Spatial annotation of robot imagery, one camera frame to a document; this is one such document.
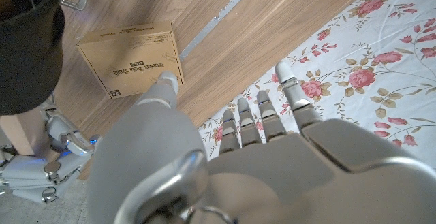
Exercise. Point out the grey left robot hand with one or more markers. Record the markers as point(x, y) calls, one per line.
point(272, 183)

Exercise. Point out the wooden clip hanger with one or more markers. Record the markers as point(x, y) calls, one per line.
point(24, 132)

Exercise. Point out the dark fabric belt with buckle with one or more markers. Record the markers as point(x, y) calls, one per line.
point(27, 64)

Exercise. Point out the floral backdrop cloth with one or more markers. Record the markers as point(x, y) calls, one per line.
point(357, 64)

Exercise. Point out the brown cardboard box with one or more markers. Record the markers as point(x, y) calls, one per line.
point(133, 57)

